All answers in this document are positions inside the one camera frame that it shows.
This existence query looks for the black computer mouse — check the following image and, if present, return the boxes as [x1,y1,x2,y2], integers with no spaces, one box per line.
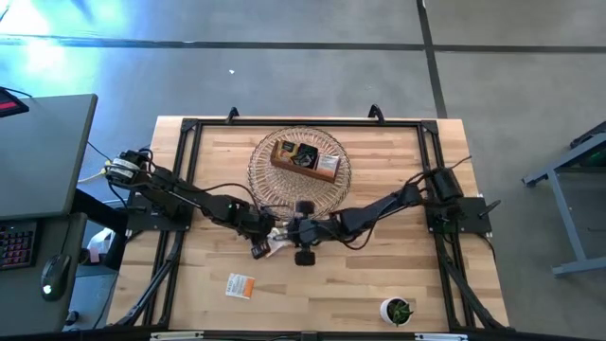
[39,253,73,303]

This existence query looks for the grey office desk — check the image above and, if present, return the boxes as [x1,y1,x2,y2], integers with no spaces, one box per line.
[0,93,99,222]

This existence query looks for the wooden tea box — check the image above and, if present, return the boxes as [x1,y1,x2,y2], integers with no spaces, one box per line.
[268,137,343,185]

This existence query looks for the black aluminium table frame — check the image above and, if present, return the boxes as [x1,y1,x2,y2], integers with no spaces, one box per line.
[111,116,510,332]

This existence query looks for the round woven placemat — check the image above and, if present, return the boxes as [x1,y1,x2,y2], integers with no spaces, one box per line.
[245,124,353,221]

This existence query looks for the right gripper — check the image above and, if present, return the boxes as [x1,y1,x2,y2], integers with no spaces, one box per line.
[286,199,341,268]

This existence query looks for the dark foil tea packet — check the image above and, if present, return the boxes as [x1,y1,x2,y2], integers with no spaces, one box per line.
[292,143,320,171]

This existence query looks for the black red device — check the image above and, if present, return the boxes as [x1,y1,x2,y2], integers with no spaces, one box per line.
[0,86,30,119]

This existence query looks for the white label strip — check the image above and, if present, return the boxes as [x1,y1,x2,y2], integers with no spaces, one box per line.
[149,331,205,341]
[414,332,470,341]

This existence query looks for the dark keyboard desk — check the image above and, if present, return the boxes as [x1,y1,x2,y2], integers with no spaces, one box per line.
[0,212,89,338]

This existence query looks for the yellow fruit tea packet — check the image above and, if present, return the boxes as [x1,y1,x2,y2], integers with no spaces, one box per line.
[276,140,300,163]

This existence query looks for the black computer keyboard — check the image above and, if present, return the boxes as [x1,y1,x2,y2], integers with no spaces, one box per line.
[0,219,39,273]

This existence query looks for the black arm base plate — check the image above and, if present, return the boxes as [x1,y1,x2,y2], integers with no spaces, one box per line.
[425,196,493,237]
[123,188,194,233]

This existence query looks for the grey metal bench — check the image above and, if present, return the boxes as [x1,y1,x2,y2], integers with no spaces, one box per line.
[521,120,606,278]

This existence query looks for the orange white tea packet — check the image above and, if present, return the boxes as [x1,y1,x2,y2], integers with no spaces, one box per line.
[314,153,342,180]
[265,226,295,259]
[224,272,258,301]

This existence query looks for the succulent in white pot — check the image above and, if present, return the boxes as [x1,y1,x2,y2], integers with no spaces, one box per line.
[379,296,416,329]

